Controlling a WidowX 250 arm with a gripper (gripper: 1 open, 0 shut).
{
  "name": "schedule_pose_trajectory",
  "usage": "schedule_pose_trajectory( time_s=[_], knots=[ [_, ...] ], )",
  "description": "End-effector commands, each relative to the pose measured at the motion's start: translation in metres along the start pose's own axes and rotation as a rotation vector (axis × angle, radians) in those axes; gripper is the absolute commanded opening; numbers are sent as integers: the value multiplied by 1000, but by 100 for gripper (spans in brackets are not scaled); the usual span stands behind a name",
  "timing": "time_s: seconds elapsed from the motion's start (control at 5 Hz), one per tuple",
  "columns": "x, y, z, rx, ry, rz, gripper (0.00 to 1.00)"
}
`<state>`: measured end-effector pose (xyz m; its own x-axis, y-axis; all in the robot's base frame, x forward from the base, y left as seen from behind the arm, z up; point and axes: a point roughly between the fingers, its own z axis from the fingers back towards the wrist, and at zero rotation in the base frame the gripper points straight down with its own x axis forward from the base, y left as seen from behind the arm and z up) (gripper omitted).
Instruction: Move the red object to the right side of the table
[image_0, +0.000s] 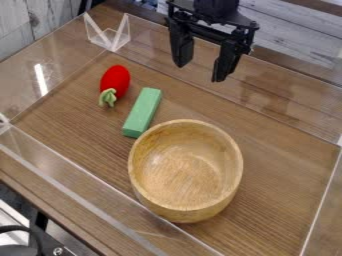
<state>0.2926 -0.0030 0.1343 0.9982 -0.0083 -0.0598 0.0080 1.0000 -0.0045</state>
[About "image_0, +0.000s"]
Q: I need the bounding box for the clear acrylic corner bracket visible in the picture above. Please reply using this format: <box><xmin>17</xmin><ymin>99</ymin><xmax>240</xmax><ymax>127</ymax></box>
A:
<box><xmin>83</xmin><ymin>13</ymin><xmax>132</xmax><ymax>52</ymax></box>

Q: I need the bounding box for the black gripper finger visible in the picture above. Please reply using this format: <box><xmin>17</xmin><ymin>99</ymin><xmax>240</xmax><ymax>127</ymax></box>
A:
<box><xmin>169</xmin><ymin>18</ymin><xmax>194</xmax><ymax>68</ymax></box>
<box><xmin>212</xmin><ymin>40</ymin><xmax>242</xmax><ymax>82</ymax></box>

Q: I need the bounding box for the green rectangular block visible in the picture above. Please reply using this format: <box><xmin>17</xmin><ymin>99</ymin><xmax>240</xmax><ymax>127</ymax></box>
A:
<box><xmin>124</xmin><ymin>87</ymin><xmax>162</xmax><ymax>138</ymax></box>

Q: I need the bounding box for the black metal table leg bracket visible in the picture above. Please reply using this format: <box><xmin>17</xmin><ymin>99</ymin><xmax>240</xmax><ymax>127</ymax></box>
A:
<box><xmin>30</xmin><ymin>212</ymin><xmax>77</xmax><ymax>256</ymax></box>

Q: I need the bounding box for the red plush strawberry toy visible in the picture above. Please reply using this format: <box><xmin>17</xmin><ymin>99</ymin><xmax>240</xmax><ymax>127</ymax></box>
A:
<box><xmin>99</xmin><ymin>65</ymin><xmax>132</xmax><ymax>107</ymax></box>

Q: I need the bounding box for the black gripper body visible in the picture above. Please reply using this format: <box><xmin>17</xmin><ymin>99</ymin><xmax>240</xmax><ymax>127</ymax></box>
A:
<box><xmin>166</xmin><ymin>0</ymin><xmax>260</xmax><ymax>54</ymax></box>

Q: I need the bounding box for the wooden bowl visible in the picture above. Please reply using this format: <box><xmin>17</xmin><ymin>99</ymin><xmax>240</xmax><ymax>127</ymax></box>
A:
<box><xmin>129</xmin><ymin>119</ymin><xmax>244</xmax><ymax>223</ymax></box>

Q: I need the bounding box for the clear acrylic front wall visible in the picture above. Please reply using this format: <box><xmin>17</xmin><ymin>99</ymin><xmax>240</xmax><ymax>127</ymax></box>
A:
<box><xmin>0</xmin><ymin>124</ymin><xmax>224</xmax><ymax>256</ymax></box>

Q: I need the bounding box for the black cable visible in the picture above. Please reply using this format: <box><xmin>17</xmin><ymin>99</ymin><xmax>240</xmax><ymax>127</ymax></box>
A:
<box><xmin>0</xmin><ymin>224</ymin><xmax>46</xmax><ymax>256</ymax></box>

